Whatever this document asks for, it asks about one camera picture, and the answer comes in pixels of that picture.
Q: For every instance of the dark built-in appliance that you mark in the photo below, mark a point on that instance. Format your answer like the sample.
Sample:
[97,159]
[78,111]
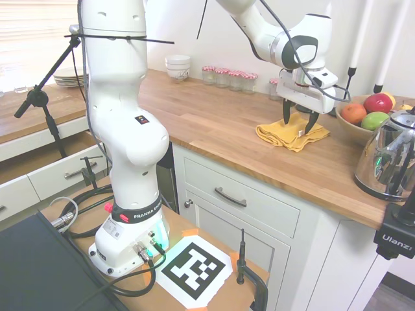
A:
[168,184]

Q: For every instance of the stacked white bowls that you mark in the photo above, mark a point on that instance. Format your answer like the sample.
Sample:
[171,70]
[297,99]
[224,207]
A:
[177,66]

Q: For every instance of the long black zip tie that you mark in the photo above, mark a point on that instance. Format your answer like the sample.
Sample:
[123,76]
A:
[159,41]

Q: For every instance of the orange fruit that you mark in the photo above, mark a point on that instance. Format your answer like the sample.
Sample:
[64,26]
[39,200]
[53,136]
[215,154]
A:
[354,113]

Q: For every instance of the brown mounting board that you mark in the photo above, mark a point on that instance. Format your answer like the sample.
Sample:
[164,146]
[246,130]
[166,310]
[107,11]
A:
[225,293]

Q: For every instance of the white cabinet drawer front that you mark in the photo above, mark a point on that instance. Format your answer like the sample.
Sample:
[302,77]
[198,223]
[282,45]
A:
[259,207]

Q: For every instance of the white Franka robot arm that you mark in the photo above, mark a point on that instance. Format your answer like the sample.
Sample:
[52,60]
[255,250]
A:
[129,136]

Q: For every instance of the white cabinet door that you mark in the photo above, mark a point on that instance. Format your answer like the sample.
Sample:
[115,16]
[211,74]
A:
[220,226]

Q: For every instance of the short black zip tie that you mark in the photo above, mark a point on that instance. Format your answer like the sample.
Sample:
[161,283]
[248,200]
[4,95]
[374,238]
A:
[201,19]

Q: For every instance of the white window blind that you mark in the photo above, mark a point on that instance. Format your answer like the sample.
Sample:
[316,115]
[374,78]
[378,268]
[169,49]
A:
[32,32]

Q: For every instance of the stack of white plates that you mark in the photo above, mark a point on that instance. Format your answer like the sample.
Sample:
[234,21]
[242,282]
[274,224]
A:
[68,79]

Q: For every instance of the white taper candle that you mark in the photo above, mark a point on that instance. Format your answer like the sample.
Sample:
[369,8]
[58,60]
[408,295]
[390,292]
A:
[329,8]
[390,45]
[361,35]

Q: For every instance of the small yellow pear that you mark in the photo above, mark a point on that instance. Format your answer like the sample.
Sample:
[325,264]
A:
[404,107]

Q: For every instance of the red apple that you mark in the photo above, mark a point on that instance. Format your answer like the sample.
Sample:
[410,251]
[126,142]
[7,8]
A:
[377,103]

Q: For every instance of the stainless steel kettle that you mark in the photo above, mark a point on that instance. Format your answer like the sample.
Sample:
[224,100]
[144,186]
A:
[389,155]

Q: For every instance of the black boom stand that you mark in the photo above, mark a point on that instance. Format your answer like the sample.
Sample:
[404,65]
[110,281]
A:
[37,97]

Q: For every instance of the green apple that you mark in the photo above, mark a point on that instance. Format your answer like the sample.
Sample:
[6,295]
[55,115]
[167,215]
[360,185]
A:
[373,121]

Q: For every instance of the yellow lemon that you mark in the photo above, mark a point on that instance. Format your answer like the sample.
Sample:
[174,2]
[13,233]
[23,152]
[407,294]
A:
[390,97]

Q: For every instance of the yellow cloth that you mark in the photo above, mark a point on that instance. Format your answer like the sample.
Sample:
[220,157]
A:
[275,133]

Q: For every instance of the small black screw clamp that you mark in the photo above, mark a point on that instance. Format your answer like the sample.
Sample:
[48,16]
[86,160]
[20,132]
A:
[88,173]

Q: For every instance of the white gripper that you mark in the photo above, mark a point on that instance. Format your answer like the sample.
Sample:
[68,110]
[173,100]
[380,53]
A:
[304,97]

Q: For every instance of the black control box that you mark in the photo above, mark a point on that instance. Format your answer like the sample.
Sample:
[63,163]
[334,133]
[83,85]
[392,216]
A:
[35,269]

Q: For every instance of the large black screw clamp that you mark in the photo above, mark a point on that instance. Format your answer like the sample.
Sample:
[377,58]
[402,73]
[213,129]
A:
[259,288]

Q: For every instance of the black candle holder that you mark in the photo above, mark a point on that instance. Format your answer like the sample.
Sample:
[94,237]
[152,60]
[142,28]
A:
[301,108]
[378,88]
[350,76]

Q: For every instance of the round metal cabinet knob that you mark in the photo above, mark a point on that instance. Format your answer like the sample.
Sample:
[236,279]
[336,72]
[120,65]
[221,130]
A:
[188,203]

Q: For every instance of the black white marker sheet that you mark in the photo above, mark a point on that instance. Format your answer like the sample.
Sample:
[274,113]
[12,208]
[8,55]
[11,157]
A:
[194,269]

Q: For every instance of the open white drawer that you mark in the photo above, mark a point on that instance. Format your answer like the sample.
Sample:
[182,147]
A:
[48,181]

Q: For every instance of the wooden fruit bowl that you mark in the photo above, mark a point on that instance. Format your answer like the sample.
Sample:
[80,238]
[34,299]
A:
[355,133]

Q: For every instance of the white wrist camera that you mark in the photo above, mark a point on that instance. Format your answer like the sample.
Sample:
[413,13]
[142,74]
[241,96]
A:
[324,78]

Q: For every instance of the black Ulanzi camera mount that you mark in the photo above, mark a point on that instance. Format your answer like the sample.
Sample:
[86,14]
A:
[394,239]

